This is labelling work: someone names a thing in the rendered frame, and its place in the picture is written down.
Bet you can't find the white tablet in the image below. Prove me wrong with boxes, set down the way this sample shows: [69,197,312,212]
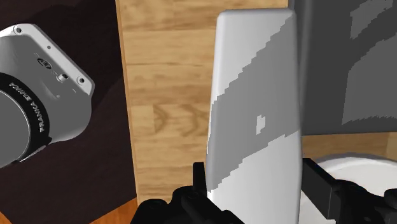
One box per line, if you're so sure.
[205,8,303,224]

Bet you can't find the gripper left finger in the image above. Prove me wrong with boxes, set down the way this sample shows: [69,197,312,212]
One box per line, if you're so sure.
[129,161,246,224]

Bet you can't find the white round bowl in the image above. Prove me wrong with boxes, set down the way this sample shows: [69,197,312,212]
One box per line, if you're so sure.
[299,153,397,224]

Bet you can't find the dark robot stand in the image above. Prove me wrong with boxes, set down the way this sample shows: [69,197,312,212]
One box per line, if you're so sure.
[0,0,138,224]

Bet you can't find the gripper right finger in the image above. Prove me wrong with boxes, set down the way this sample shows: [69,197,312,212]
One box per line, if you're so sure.
[302,157,397,224]

